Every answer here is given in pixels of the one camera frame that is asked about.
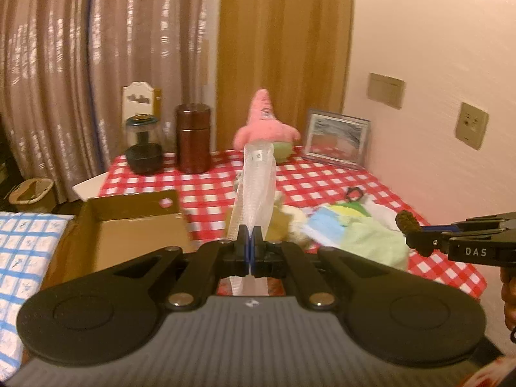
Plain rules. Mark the beige wastebasket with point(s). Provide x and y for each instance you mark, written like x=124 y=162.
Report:
x=32 y=195

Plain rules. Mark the yellow soft toy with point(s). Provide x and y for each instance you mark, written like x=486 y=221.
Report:
x=292 y=221

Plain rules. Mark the white wooden board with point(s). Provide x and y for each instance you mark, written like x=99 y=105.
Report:
x=138 y=96

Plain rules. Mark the red checkered tablecloth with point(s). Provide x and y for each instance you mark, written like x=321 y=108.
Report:
x=322 y=185

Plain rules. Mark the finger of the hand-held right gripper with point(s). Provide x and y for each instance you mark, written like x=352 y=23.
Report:
x=441 y=228
x=429 y=242

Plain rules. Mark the blue face mask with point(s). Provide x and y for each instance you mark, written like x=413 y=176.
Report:
x=328 y=227

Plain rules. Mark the pink starfish plush toy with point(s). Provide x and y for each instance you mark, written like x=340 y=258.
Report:
x=264 y=127

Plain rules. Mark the blue checked blanket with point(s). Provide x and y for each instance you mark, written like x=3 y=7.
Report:
x=24 y=262

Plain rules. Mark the grey shiny curtain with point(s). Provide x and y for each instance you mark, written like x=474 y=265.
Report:
x=60 y=80

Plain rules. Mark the beige wall socket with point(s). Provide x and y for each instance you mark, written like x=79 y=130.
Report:
x=471 y=125

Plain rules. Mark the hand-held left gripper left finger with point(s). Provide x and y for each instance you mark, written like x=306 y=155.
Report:
x=244 y=250

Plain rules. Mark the beige wall switch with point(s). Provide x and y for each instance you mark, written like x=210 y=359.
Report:
x=386 y=90

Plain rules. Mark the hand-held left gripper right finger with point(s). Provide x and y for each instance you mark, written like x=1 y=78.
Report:
x=258 y=250

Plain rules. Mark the person's right hand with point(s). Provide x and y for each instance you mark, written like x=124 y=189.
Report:
x=508 y=298

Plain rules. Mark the brown wooden panel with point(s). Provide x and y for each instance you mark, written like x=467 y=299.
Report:
x=282 y=40

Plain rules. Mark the white mesh cloth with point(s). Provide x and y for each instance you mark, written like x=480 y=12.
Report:
x=256 y=185

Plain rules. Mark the silver picture frame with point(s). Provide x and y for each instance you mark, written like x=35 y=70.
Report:
x=336 y=139

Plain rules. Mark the brown cardboard box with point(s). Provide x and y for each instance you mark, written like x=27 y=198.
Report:
x=121 y=234

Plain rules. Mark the brown wooden canister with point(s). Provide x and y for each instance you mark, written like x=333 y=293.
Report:
x=193 y=141

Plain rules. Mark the glass jar with black base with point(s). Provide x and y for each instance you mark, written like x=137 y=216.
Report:
x=144 y=157

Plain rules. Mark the white table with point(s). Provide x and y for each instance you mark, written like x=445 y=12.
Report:
x=90 y=183

